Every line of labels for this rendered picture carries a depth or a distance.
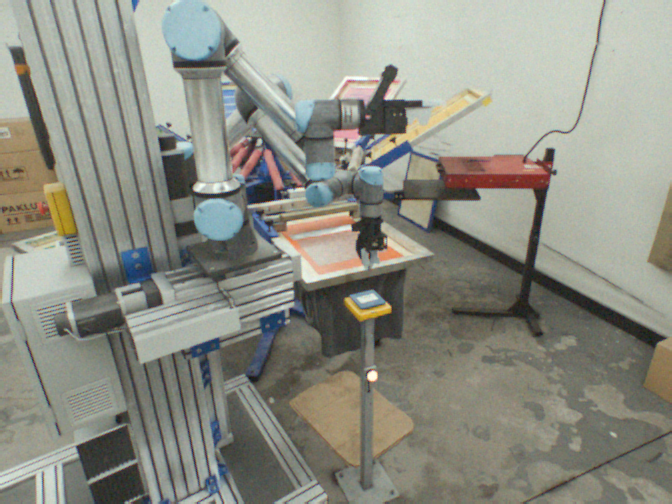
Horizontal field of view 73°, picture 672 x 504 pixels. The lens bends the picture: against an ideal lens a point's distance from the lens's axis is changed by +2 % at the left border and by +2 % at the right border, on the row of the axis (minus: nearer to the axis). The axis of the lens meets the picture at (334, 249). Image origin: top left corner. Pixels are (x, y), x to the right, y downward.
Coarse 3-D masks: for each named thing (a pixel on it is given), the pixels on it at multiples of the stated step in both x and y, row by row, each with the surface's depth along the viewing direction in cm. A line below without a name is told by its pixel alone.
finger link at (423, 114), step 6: (426, 102) 105; (432, 102) 104; (438, 102) 104; (444, 102) 105; (408, 108) 107; (420, 108) 106; (426, 108) 106; (432, 108) 105; (408, 114) 108; (414, 114) 107; (420, 114) 107; (426, 114) 106; (420, 120) 107; (426, 120) 106
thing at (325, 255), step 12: (288, 228) 232; (300, 228) 232; (312, 228) 231; (288, 240) 218; (300, 240) 217; (312, 240) 217; (324, 240) 217; (300, 252) 205; (312, 252) 204; (324, 252) 204; (336, 252) 204; (312, 264) 193; (324, 264) 193; (336, 264) 192; (348, 264) 192; (360, 264) 192
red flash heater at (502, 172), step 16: (448, 160) 295; (464, 160) 294; (480, 160) 293; (496, 160) 291; (512, 160) 290; (528, 160) 289; (448, 176) 265; (464, 176) 264; (480, 176) 263; (496, 176) 262; (512, 176) 261; (528, 176) 260; (544, 176) 259
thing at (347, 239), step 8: (336, 216) 246; (344, 216) 246; (320, 224) 236; (328, 224) 236; (336, 224) 236; (344, 232) 225; (352, 232) 225; (336, 240) 216; (344, 240) 216; (352, 240) 216; (344, 248) 208; (352, 248) 207; (392, 248) 206; (384, 256) 199; (392, 256) 198; (400, 256) 198
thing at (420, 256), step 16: (384, 224) 224; (272, 240) 210; (400, 240) 209; (416, 256) 190; (432, 256) 192; (304, 272) 179; (336, 272) 178; (352, 272) 178; (368, 272) 181; (384, 272) 184; (320, 288) 174
